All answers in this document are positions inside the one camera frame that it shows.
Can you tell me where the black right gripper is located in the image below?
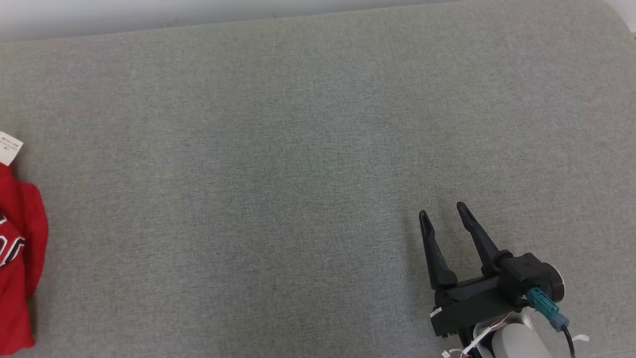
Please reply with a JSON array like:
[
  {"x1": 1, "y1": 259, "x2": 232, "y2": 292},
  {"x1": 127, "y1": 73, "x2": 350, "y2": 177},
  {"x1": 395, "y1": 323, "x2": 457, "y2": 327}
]
[{"x1": 419, "y1": 201, "x2": 522, "y2": 339}]

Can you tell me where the red and white jersey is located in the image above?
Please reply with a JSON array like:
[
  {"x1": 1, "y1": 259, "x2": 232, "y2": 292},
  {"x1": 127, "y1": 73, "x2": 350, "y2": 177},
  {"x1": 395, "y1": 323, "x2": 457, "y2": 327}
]
[{"x1": 0, "y1": 132, "x2": 49, "y2": 356}]

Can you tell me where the black cable with teal connector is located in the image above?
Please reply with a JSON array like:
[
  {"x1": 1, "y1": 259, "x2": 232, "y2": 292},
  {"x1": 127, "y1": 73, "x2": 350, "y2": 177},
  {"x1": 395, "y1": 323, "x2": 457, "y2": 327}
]
[{"x1": 526, "y1": 287, "x2": 578, "y2": 358}]

